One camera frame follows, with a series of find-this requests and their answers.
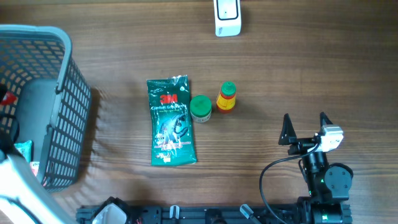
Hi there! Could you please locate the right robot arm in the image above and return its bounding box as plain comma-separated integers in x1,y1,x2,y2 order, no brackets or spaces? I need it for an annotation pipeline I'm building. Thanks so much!
278,112,354,223

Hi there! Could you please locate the green lid small jar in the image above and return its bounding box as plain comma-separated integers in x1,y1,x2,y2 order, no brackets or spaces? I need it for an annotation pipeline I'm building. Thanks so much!
190,95,212,123

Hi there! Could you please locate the red Nescafe stick sachet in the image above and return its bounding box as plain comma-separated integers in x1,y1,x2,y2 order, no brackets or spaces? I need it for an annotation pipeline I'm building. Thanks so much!
1,91,17,105

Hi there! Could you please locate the grey plastic mesh basket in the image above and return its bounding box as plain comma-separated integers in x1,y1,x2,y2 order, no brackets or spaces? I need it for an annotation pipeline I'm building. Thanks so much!
1,24,92,192

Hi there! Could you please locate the yellow bottle green cap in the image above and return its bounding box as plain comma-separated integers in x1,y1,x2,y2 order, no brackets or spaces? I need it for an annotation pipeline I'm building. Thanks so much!
216,81,236,113

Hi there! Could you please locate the teal wet wipes pack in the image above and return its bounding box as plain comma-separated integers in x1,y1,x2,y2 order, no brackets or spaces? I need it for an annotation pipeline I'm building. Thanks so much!
14,140,33,162

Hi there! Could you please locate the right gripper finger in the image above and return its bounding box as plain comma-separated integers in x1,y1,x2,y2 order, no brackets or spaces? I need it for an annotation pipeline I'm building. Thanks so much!
278,113,297,146
320,111,333,128

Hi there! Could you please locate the red white small box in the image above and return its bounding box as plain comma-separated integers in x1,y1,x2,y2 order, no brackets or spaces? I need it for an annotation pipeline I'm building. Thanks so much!
30,161,40,177

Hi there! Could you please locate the white barcode scanner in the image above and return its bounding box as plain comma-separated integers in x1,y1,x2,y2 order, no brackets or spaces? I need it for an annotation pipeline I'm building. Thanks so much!
213,0,242,37

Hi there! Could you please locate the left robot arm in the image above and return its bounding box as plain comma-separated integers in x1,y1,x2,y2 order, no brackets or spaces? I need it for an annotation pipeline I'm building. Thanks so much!
1,128,76,223

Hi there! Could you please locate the green 3M gloves packet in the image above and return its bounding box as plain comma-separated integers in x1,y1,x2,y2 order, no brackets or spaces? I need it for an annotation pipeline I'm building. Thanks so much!
147,75,197,166

